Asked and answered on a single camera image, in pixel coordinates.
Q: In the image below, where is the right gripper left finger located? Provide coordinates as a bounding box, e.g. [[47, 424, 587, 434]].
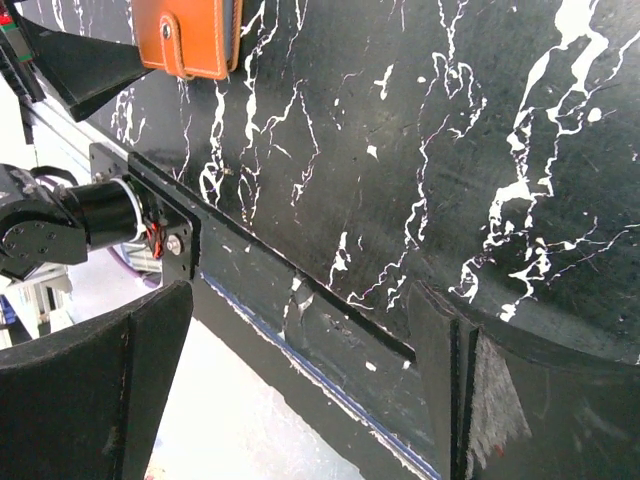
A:
[[1, 281, 193, 479]]

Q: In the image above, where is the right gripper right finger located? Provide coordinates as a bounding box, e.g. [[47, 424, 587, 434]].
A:
[[407, 282, 639, 479]]

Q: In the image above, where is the brown leather card holder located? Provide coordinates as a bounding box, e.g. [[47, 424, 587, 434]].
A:
[[131, 0, 243, 80]]

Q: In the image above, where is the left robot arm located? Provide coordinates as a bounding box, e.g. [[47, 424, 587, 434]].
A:
[[1, 164, 145, 281]]

